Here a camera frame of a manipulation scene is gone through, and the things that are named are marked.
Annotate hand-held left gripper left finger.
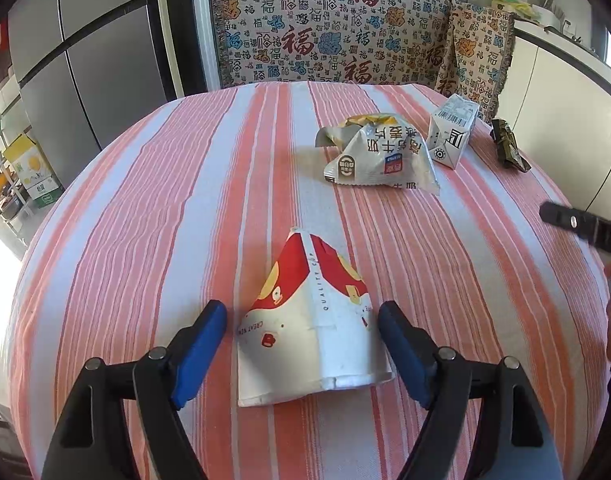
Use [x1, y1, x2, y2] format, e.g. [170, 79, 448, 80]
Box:
[40, 299, 229, 480]

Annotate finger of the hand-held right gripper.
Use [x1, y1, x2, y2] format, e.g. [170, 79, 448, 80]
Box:
[539, 201, 611, 263]

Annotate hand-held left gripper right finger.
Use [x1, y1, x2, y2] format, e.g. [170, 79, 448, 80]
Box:
[377, 301, 566, 480]

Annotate red white paper cup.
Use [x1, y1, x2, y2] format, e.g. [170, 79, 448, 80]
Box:
[236, 226, 395, 407]

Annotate dark green snack wrapper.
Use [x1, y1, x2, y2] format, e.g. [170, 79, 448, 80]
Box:
[489, 118, 532, 173]

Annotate white kitchen cabinet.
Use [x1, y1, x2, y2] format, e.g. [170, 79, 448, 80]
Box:
[495, 17, 611, 221]

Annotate pink striped tablecloth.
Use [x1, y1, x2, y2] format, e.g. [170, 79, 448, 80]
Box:
[0, 80, 611, 480]

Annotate small white milk carton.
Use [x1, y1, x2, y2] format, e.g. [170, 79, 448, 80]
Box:
[428, 92, 481, 170]

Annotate crumpled silver snack wrapper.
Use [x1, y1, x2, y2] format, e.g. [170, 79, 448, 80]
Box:
[314, 112, 441, 196]

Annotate small printed blanket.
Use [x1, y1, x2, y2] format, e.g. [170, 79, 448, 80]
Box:
[433, 2, 515, 123]

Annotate yellow cloth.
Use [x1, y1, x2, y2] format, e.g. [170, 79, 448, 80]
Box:
[490, 0, 536, 16]

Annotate yellow cardboard box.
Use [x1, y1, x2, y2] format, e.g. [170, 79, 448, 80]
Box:
[3, 132, 64, 208]

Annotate metal storage rack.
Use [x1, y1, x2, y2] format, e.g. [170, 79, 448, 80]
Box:
[0, 110, 36, 233]

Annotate grey refrigerator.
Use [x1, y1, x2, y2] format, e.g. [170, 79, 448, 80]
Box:
[6, 0, 179, 151]

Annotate large printed blanket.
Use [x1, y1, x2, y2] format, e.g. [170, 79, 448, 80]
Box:
[208, 0, 453, 88]

